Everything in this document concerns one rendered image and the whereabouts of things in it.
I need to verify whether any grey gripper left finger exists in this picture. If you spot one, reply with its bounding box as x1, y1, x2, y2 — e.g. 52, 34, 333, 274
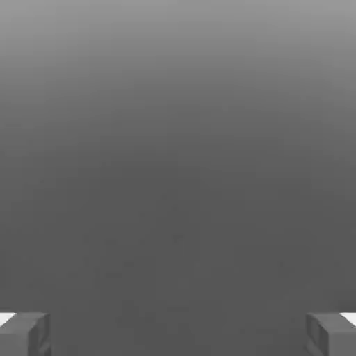
0, 311, 52, 356

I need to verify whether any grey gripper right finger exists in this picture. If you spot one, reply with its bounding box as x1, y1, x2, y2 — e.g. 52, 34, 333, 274
305, 311, 356, 356

